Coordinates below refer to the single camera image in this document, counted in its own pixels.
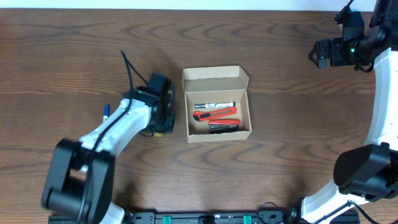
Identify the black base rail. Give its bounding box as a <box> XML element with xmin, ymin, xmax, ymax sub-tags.
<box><xmin>48</xmin><ymin>210</ymin><xmax>361</xmax><ymax>224</ymax></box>

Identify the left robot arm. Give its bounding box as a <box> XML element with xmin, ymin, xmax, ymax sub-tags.
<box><xmin>41</xmin><ymin>73</ymin><xmax>175</xmax><ymax>223</ymax></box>

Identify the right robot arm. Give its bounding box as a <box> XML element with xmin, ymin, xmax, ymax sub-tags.
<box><xmin>288</xmin><ymin>0</ymin><xmax>397</xmax><ymax>223</ymax></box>

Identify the blue cap marker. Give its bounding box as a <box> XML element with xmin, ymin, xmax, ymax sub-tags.
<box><xmin>102</xmin><ymin>104</ymin><xmax>110</xmax><ymax>123</ymax></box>

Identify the black cap marker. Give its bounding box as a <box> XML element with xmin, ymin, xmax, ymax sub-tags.
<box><xmin>194</xmin><ymin>101</ymin><xmax>236</xmax><ymax>109</ymax></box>

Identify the red utility knife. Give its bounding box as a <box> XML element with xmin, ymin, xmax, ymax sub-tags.
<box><xmin>193</xmin><ymin>107</ymin><xmax>237</xmax><ymax>122</ymax></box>

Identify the yellow tape roll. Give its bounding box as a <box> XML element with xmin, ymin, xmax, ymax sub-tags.
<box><xmin>153</xmin><ymin>133</ymin><xmax>164</xmax><ymax>138</ymax></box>

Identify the red black stapler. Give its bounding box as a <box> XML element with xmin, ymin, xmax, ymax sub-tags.
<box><xmin>208</xmin><ymin>119</ymin><xmax>241</xmax><ymax>134</ymax></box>

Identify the open cardboard box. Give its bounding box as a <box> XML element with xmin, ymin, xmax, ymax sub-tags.
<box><xmin>182</xmin><ymin>65</ymin><xmax>252</xmax><ymax>143</ymax></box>

